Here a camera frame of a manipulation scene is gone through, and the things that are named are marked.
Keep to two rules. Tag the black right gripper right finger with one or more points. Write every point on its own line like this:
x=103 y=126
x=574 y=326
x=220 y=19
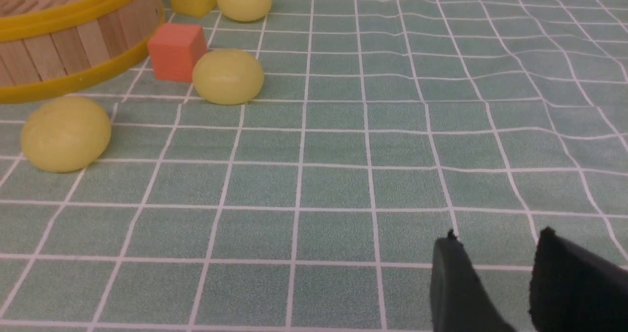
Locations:
x=575 y=290

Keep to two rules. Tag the yellow bun front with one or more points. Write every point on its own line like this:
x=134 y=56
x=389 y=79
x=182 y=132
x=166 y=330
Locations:
x=66 y=134

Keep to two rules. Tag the orange cube block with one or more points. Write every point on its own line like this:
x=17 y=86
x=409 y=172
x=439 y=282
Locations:
x=175 y=49

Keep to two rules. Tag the green checked tablecloth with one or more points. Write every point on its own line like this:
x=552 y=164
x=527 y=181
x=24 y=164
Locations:
x=382 y=124

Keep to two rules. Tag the bamboo steamer tray yellow rim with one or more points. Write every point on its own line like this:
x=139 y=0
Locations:
x=50 y=48

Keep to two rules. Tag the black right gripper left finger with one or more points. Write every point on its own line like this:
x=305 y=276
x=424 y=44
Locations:
x=458 y=300

